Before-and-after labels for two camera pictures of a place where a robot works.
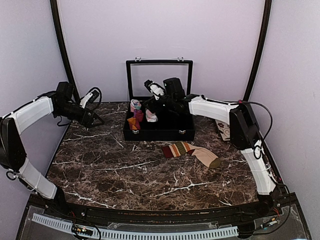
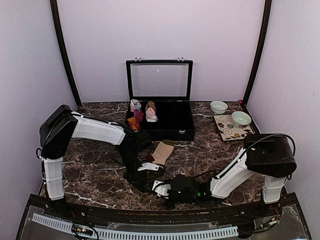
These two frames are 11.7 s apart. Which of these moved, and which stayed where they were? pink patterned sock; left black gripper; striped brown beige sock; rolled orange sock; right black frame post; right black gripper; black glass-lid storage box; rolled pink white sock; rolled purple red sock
Moved: striped brown beige sock; left black gripper; right black gripper
Stayed: rolled pink white sock; right black frame post; black glass-lid storage box; rolled purple red sock; rolled orange sock; pink patterned sock
